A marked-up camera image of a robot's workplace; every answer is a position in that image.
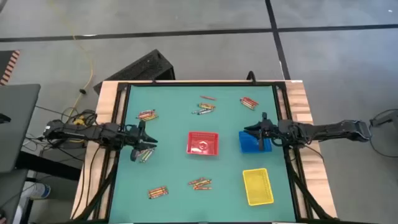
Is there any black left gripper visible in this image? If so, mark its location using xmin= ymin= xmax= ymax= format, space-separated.
xmin=118 ymin=119 xmax=159 ymax=162

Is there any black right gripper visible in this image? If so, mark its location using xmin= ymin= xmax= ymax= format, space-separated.
xmin=244 ymin=112 xmax=295 ymax=152

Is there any blue plastic basket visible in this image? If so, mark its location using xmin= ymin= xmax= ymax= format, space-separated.
xmin=238 ymin=130 xmax=273 ymax=154

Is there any green table mat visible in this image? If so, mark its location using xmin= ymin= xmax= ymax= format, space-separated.
xmin=108 ymin=84 xmax=297 ymax=223

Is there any yellow plastic basket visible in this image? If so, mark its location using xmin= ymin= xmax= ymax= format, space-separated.
xmin=242 ymin=167 xmax=275 ymax=207

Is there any red plastic basket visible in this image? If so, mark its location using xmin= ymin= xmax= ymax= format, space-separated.
xmin=186 ymin=131 xmax=220 ymax=157

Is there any black floor tape line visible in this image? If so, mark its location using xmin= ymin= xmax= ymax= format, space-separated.
xmin=264 ymin=0 xmax=292 ymax=80
xmin=0 ymin=24 xmax=398 ymax=43

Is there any black desk bar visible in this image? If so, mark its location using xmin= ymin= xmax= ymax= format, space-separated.
xmin=14 ymin=150 xmax=82 ymax=182

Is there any white bottle blue cap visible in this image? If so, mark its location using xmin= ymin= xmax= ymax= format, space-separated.
xmin=19 ymin=182 xmax=52 ymax=200

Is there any grey desk top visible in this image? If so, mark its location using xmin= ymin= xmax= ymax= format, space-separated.
xmin=0 ymin=169 xmax=29 ymax=224
xmin=0 ymin=83 xmax=42 ymax=174

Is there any black mat orange striped edge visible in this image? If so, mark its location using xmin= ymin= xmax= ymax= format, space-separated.
xmin=0 ymin=49 xmax=21 ymax=86

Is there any black cable bundle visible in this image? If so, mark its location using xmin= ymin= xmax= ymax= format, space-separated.
xmin=24 ymin=107 xmax=99 ymax=156

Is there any yellow cable connector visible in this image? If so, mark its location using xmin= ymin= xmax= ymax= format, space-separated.
xmin=72 ymin=114 xmax=87 ymax=126

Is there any black metal table frame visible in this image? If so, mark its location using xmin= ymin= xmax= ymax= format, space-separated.
xmin=73 ymin=80 xmax=335 ymax=224

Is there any yellow cable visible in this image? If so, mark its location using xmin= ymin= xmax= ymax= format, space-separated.
xmin=48 ymin=0 xmax=94 ymax=125

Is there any black cable loop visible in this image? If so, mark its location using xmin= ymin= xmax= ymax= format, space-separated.
xmin=369 ymin=108 xmax=398 ymax=157

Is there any grey metal bracket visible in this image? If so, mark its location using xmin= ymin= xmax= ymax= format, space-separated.
xmin=369 ymin=109 xmax=398 ymax=128

